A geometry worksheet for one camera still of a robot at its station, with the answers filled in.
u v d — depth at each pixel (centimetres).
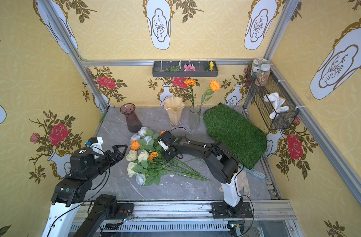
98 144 62
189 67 88
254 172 85
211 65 88
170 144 69
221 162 49
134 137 96
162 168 86
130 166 83
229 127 106
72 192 44
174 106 100
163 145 76
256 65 86
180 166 89
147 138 92
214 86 82
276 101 70
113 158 59
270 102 71
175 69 88
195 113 96
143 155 82
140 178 80
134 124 107
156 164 85
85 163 49
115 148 61
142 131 99
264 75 80
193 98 93
